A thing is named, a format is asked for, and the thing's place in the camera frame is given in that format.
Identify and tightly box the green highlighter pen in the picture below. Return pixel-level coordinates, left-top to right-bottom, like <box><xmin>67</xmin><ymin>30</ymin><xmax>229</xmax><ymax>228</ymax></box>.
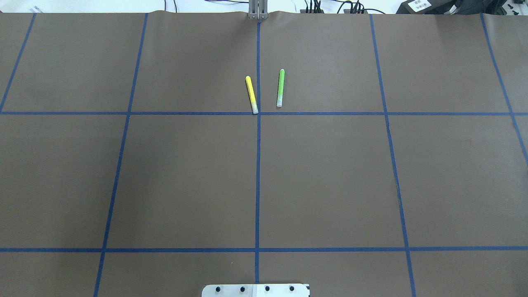
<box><xmin>276</xmin><ymin>69</ymin><xmax>285</xmax><ymax>107</ymax></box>

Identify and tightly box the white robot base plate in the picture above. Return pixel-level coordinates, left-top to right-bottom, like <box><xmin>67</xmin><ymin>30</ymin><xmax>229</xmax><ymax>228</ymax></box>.
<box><xmin>201</xmin><ymin>283</ymin><xmax>311</xmax><ymax>297</ymax></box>

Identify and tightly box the grey aluminium frame post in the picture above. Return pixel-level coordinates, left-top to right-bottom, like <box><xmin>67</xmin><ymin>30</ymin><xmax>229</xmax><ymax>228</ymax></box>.
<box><xmin>247</xmin><ymin>0</ymin><xmax>269</xmax><ymax>20</ymax></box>

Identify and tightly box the yellow highlighter pen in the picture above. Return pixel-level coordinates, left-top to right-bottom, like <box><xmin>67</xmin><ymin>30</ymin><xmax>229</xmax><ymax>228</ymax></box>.
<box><xmin>245</xmin><ymin>76</ymin><xmax>259</xmax><ymax>115</ymax></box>

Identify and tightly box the black power adapter box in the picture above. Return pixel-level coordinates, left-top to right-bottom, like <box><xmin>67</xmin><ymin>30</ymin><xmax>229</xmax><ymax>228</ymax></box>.
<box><xmin>396</xmin><ymin>0</ymin><xmax>456</xmax><ymax>14</ymax></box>

